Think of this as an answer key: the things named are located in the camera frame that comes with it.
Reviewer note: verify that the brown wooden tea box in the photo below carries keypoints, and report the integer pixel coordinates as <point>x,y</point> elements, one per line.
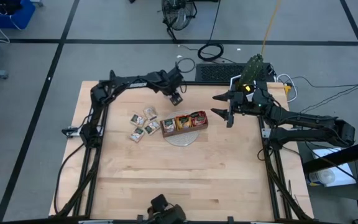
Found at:
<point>182,132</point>

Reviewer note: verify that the black aluminium table frame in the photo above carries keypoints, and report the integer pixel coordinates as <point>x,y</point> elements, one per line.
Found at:
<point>182,83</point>

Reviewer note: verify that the black vented computer case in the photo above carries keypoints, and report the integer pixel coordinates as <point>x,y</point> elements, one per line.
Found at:
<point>216,72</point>

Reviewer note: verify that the black floor fan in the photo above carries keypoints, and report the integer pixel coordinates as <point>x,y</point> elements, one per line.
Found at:
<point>179,14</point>

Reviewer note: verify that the white cardboard box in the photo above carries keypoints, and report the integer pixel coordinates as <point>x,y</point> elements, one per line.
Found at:
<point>343,177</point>

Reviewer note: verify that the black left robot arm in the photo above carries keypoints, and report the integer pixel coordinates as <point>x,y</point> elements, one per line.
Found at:
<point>129,81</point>

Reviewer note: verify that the black bulky device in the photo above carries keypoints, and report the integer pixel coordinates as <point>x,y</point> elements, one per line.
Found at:
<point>166,213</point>

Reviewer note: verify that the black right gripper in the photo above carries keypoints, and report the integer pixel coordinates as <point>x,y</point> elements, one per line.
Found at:
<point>244,101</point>

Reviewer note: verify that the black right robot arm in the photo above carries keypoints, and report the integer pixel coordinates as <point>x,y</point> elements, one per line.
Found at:
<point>306,119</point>

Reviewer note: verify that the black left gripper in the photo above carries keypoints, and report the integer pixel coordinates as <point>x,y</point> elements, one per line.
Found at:
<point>171,81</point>

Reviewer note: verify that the green cactus plant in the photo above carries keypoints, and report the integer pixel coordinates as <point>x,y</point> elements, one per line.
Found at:
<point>251,70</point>

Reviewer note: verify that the blue plastic bin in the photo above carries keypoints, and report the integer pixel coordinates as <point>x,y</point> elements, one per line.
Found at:
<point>28,17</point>

